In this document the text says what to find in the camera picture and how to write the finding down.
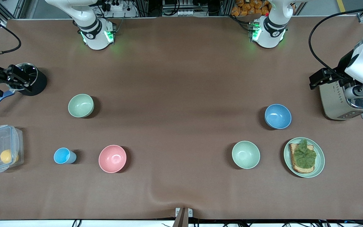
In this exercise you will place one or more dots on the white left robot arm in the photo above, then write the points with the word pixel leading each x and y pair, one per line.
pixel 268 37

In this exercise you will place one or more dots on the glass lid with blue knob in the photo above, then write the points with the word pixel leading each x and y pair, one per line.
pixel 31 71

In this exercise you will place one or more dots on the beige metal toaster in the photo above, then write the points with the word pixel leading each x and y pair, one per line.
pixel 332 104

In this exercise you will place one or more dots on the yellow lemon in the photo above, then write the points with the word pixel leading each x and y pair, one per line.
pixel 6 156

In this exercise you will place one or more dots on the small blue cup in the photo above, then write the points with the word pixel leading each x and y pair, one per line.
pixel 62 156

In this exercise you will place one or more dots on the toast bread slice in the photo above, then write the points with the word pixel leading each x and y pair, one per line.
pixel 296 167

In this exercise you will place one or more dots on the small white power strip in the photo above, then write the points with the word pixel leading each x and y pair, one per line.
pixel 186 13

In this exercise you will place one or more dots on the metal table edge bracket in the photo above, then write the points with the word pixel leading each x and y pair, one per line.
pixel 183 216

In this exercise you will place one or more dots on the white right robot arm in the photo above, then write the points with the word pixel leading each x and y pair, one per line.
pixel 96 37

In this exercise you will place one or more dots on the pink bowl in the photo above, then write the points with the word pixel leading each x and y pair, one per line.
pixel 112 159

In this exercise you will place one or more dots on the bag of orange snacks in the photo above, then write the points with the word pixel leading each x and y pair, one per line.
pixel 247 8

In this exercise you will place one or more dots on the light green plate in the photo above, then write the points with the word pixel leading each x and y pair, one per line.
pixel 320 164

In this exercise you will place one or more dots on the brown table cloth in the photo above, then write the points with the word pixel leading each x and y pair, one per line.
pixel 181 78

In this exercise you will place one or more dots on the blue bowl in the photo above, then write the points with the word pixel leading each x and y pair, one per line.
pixel 278 116

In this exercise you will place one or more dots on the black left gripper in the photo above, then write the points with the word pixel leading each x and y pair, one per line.
pixel 342 67

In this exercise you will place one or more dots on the green lettuce leaf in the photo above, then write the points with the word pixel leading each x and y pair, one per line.
pixel 304 156

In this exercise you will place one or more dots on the white power strip with plugs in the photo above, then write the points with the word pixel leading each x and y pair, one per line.
pixel 118 12

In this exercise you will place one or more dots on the light green bowl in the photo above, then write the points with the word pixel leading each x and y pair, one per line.
pixel 246 155
pixel 80 105

